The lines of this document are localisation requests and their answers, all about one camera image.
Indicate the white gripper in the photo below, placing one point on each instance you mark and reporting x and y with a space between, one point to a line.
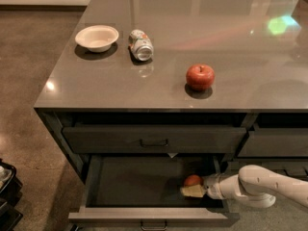
211 185

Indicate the orange fruit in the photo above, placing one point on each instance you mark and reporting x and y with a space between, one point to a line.
193 180

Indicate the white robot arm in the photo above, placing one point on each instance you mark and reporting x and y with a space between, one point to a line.
253 186

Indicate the open middle drawer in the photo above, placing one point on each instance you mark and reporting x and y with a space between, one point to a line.
144 191

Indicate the top right drawer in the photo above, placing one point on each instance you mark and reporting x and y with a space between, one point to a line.
276 142

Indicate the top left drawer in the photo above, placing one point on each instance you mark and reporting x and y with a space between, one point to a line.
153 138

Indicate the red apple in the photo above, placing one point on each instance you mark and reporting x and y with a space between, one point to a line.
200 77

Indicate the grey counter cabinet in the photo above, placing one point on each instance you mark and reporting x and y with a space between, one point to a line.
257 49

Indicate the crushed soda can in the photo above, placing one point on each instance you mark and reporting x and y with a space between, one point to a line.
140 45

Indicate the white paper bowl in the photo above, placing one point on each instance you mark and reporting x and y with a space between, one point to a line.
97 38

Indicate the black bins on floor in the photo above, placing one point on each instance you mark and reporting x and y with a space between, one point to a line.
10 194

